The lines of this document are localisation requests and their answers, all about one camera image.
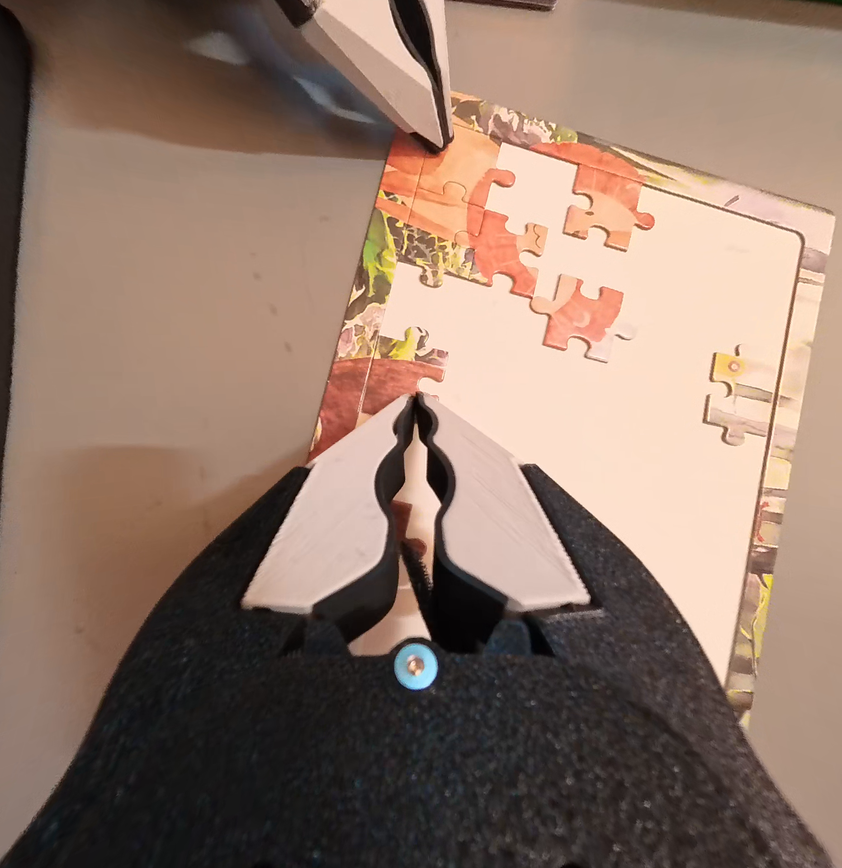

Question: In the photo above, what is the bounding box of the dark leafy puzzle piece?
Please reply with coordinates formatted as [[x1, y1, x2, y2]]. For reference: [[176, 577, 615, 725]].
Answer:
[[394, 237, 478, 290]]

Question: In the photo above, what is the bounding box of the cardboard puzzle frame tray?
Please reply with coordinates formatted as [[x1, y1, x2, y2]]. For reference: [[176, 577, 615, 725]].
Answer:
[[307, 91, 837, 730]]

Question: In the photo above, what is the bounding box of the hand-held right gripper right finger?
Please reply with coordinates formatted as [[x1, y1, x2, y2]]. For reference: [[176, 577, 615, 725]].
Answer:
[[417, 395, 591, 648]]

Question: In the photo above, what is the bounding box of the red and white puzzle piece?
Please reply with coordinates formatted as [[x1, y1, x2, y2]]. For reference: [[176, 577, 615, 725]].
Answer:
[[530, 273, 637, 363]]

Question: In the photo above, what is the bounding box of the green and yellow puzzle piece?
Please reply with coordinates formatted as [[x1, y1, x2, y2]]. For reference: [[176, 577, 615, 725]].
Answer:
[[377, 325, 450, 363]]

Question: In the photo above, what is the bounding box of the red curl-print puzzle piece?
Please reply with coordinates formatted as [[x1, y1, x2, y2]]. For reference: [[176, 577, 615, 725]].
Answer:
[[470, 209, 551, 299]]

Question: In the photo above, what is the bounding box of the yellow and grey puzzle piece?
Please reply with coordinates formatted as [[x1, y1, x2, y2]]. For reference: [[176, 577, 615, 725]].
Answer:
[[704, 344, 779, 446]]

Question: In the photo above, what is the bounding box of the grey desk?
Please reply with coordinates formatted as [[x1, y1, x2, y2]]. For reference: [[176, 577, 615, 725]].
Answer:
[[0, 0, 842, 747]]

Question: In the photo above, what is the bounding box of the black dimpled chair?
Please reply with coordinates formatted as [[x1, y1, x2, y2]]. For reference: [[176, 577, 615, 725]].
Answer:
[[0, 0, 32, 611]]

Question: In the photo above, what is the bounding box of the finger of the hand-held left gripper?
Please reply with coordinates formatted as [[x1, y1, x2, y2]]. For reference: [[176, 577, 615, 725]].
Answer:
[[394, 0, 454, 148], [304, 0, 441, 149]]

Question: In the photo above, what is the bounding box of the orange corner puzzle piece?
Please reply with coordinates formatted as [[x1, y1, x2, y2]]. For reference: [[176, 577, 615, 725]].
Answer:
[[421, 152, 517, 208]]

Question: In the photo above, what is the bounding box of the brown puzzle piece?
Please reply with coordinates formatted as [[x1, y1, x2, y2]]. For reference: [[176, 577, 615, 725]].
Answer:
[[362, 358, 449, 416]]

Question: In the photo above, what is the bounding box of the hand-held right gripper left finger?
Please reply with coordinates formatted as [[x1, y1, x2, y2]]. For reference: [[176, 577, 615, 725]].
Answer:
[[242, 393, 418, 648]]

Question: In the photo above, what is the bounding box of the orange and tan puzzle piece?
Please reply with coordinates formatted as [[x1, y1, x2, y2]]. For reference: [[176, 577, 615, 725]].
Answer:
[[563, 146, 656, 253]]

